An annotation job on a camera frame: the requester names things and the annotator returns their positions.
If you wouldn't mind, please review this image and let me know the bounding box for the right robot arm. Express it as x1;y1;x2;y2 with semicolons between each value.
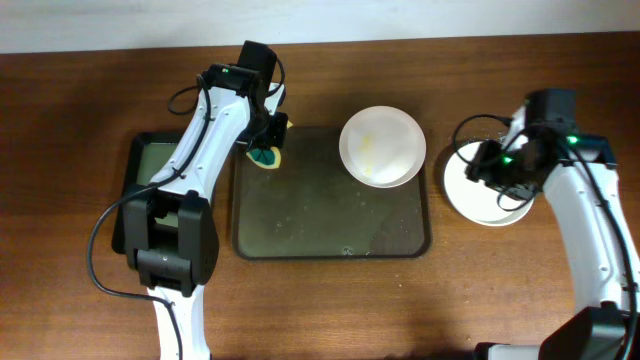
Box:
466;135;639;360

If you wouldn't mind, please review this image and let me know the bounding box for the green and yellow sponge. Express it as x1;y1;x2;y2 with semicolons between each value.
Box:
246;120;293;170

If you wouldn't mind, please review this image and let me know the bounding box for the brown plastic serving tray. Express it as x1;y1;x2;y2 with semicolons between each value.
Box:
231;127;432;260

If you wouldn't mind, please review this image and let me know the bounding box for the white plate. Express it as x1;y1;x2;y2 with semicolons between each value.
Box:
443;153;534;227
339;106;426;189

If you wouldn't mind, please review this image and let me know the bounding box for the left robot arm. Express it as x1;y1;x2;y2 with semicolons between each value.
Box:
120;59;288;359

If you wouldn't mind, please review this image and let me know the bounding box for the small black sponge tray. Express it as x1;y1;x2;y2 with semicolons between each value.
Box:
110;131;221;256

